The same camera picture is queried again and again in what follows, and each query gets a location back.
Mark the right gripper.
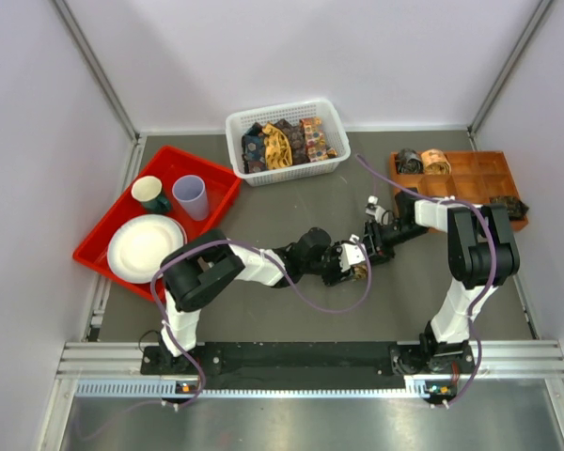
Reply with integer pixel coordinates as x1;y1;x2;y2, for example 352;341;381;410
357;219;429;270

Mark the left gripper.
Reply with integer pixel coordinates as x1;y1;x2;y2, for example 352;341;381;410
301;240;354;285

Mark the floral patterned tie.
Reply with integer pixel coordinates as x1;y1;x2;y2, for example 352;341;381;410
351;263;369;281

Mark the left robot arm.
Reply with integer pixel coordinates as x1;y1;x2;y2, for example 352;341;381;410
155;227;377;373

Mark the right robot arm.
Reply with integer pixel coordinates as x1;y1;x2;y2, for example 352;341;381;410
364;191;520;375

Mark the rolled dark grey tie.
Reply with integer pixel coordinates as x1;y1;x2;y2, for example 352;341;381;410
395;148;424;175

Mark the rolled beige tie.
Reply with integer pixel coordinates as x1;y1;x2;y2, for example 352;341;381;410
420;148;451;175

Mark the yellow patterned tie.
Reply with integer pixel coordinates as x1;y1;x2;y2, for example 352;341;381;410
262;123;292;170

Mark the wooden compartment tray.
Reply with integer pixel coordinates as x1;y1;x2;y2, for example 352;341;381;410
388;150;521;204

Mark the orange dotted tie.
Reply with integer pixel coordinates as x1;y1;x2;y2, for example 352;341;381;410
300;117;337;163

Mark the white plastic basket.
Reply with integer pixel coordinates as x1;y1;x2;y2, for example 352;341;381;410
226;99;351;187

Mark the maroon patterned tie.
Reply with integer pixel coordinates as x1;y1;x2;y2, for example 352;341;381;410
274;119;309;165

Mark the dark blue patterned tie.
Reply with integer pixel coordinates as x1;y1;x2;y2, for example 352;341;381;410
242;122;267;174

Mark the rolled dark green tie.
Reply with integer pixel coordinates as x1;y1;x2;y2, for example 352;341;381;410
490;195;529;221

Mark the lilac plastic cup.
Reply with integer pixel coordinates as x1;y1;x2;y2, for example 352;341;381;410
172;175;210;221

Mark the red plastic tray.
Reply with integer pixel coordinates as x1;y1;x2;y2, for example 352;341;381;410
72;146;241;303

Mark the white paper plate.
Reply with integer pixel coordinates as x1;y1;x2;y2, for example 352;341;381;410
107;214;186;284

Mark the green mug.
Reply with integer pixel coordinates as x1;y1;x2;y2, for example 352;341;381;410
131;176;172;214

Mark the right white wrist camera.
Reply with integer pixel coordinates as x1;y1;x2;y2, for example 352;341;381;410
366;195;393;226

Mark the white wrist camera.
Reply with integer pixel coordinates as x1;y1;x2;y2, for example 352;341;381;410
366;195;393;226
339;234;368;272

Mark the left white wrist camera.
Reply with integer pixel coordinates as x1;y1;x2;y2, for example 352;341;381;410
339;234;368;272

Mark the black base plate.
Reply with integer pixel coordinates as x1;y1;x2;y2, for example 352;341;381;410
139;340;477;389

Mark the aluminium front rail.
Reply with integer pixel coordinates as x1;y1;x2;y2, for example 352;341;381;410
56;340;564;400

